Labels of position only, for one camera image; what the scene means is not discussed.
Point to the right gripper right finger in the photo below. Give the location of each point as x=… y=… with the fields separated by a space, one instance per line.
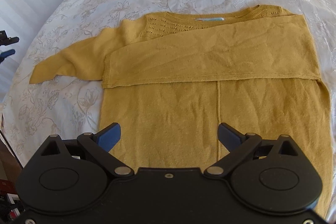
x=251 y=156

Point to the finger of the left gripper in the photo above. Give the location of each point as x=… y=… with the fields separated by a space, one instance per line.
x=5 y=40
x=5 y=54

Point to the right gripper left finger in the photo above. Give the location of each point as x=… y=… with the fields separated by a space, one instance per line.
x=86 y=156

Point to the mustard yellow knit sweater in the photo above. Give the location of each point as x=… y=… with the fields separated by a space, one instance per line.
x=170 y=79

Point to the white floral bedspread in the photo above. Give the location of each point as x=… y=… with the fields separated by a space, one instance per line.
x=31 y=112

